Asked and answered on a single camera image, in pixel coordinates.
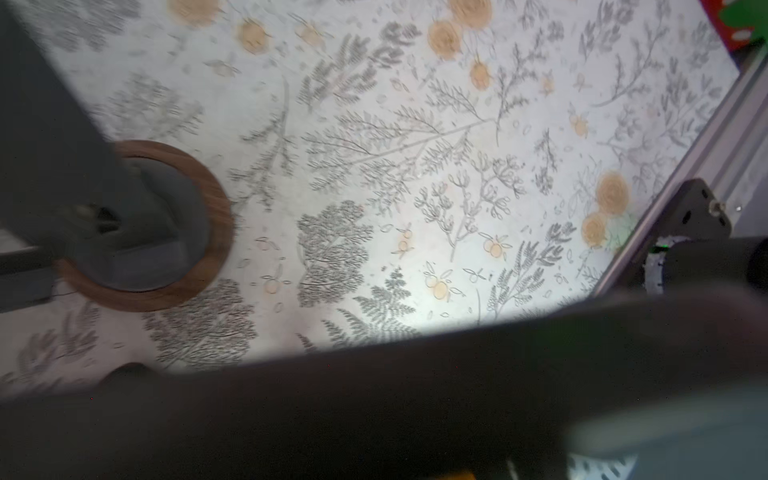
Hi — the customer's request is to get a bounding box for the black phone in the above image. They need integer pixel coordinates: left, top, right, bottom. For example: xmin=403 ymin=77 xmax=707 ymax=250
xmin=1 ymin=287 xmax=767 ymax=479

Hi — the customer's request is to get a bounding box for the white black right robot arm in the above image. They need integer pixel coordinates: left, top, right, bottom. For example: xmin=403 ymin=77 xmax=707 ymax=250
xmin=643 ymin=236 xmax=767 ymax=294

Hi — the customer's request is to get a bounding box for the round wooden phone stand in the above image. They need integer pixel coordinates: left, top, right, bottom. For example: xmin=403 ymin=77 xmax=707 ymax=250
xmin=0 ymin=0 xmax=235 ymax=313

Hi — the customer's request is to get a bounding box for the aluminium front rail base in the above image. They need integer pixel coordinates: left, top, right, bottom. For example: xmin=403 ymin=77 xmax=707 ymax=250
xmin=592 ymin=45 xmax=767 ymax=296

